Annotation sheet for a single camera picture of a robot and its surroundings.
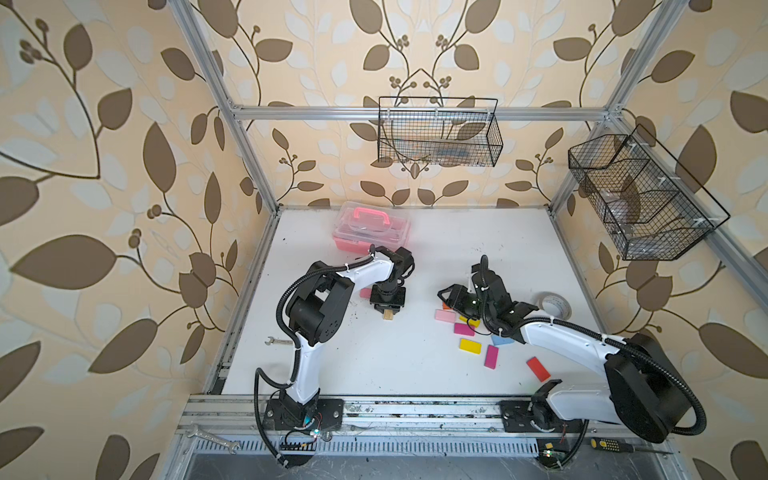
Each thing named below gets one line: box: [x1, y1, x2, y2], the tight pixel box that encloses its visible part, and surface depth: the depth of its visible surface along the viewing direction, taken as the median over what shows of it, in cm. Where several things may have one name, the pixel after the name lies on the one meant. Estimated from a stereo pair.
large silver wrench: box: [186, 424, 241, 454], surface depth 74 cm
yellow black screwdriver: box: [590, 438, 673, 454], surface depth 70 cm
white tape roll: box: [538, 292, 572, 320], surface depth 94 cm
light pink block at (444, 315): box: [434, 309, 457, 323], surface depth 93 cm
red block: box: [526, 356, 551, 383], surface depth 83 cm
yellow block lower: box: [459, 338, 483, 355], surface depth 88 cm
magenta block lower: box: [484, 344, 499, 370], surface depth 86 cm
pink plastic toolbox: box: [332, 201, 412, 253], surface depth 104 cm
